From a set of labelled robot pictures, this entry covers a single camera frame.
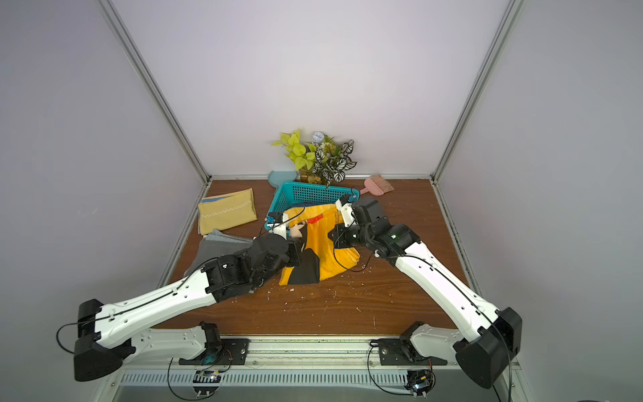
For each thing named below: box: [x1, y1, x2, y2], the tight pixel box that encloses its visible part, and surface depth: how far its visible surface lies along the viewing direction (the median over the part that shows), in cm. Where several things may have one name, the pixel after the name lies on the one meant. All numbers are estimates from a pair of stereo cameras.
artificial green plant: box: [271, 128, 358, 188], surface depth 96 cm
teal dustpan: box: [267, 170, 299, 194], surface depth 124 cm
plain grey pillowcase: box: [184, 229, 254, 277], surface depth 97 cm
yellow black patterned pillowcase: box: [278, 203, 361, 286], surface depth 76 cm
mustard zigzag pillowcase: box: [197, 187, 258, 236], surface depth 109 cm
